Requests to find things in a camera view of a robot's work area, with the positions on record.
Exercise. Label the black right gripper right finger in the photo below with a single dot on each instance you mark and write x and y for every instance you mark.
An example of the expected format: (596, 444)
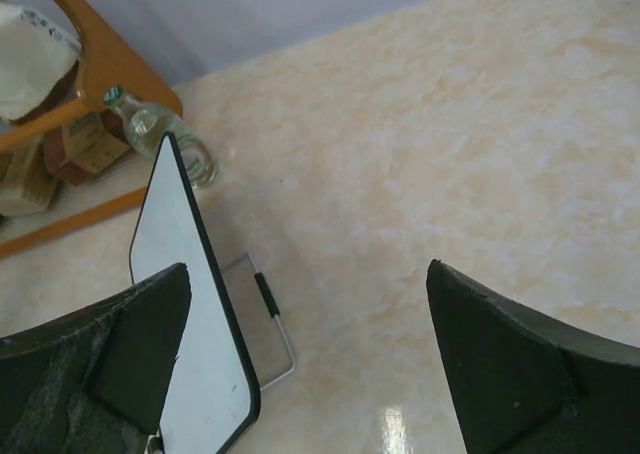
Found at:
(524, 382)

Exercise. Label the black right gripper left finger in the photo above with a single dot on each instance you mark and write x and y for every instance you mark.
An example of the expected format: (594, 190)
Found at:
(95, 380)

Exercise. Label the black framed whiteboard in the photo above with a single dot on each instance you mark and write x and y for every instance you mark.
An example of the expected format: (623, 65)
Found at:
(214, 394)

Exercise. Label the tan cardboard box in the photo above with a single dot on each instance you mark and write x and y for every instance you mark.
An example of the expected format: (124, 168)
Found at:
(27, 187)

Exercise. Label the orange wooden shelf rack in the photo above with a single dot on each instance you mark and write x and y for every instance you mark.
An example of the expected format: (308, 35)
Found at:
(107, 60)

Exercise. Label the cream paper bag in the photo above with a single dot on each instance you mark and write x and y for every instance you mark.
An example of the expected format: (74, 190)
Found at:
(39, 62)

